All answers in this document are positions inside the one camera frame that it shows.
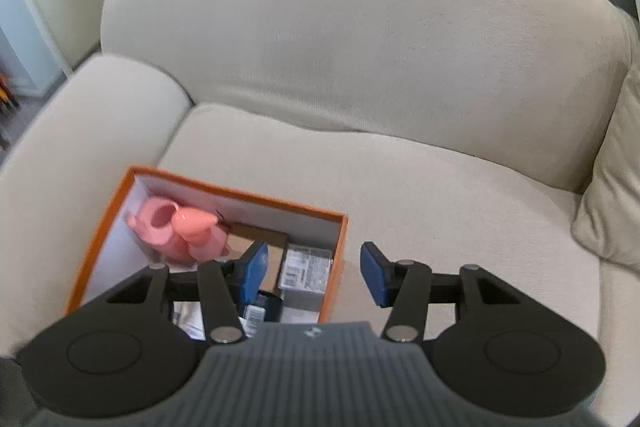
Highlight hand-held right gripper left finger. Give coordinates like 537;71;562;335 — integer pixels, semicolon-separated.
105;241;271;344

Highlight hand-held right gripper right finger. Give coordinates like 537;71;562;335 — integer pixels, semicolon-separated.
360;241;526;343

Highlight brown cardboard box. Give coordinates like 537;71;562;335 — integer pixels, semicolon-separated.
227;222;290;290

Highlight dark box with barcode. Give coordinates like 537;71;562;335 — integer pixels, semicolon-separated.
239;289;284;338

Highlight grey labelled box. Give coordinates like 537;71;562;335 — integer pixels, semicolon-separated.
278;243;334;325

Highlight white labelled packet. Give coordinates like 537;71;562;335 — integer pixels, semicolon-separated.
171;301;207;342

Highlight pink glossy figurine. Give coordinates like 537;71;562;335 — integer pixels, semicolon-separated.
125;198;232;266

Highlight orange cardboard box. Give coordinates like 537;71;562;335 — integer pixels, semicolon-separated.
65;165;349;343

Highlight red and orange objects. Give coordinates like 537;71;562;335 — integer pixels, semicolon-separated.
0;72;21;148

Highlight beige fabric sofa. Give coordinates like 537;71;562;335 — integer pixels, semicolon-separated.
0;0;640;427

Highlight beige cushion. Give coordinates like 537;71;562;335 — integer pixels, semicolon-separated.
571;14;640;268

